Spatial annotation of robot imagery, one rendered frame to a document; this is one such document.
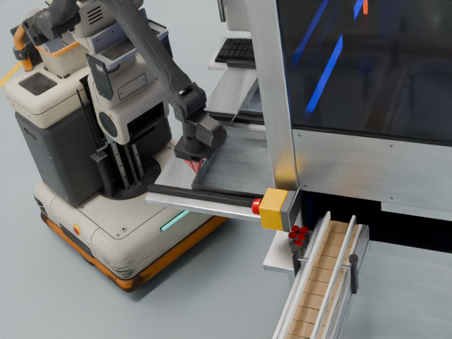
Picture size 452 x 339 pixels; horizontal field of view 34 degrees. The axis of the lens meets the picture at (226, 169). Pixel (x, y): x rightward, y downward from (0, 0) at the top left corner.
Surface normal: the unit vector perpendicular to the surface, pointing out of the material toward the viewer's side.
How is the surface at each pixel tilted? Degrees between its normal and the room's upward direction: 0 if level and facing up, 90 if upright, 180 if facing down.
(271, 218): 90
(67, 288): 0
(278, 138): 90
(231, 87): 0
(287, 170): 90
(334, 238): 0
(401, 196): 90
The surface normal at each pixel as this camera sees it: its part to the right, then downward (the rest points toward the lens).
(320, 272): -0.15, -0.75
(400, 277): -0.36, 0.65
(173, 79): 0.44, -0.13
